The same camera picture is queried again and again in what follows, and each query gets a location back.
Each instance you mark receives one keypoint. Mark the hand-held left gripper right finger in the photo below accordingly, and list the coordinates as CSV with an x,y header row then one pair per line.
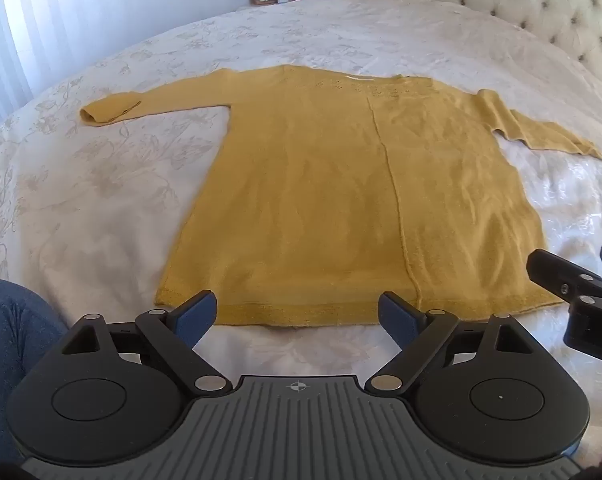
x,y
397,312

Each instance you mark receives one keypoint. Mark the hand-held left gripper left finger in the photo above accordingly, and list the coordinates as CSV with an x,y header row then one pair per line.
x,y
197,312

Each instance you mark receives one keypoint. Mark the yellow knit sweater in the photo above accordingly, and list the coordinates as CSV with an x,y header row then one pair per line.
x,y
331,200

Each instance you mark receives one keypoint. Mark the white floral bedspread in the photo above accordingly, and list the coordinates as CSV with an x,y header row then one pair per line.
x,y
106,195

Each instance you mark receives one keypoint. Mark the person's leg in blue jeans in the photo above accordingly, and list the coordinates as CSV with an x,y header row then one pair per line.
x,y
11,340

